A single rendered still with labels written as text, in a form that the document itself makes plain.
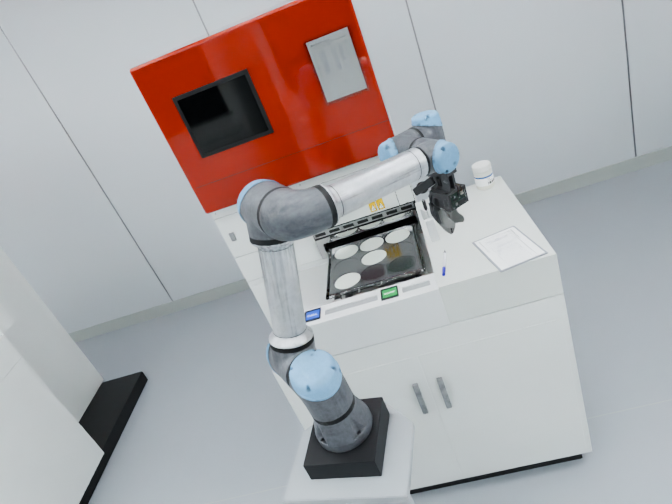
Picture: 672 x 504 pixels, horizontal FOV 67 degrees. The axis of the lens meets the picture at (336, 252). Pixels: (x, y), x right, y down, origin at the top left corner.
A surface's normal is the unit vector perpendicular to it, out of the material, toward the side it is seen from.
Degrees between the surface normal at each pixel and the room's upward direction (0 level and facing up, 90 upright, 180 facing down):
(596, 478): 0
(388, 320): 90
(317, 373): 11
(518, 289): 90
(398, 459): 0
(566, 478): 0
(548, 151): 90
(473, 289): 90
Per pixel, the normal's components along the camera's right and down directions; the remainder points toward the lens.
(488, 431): -0.02, 0.49
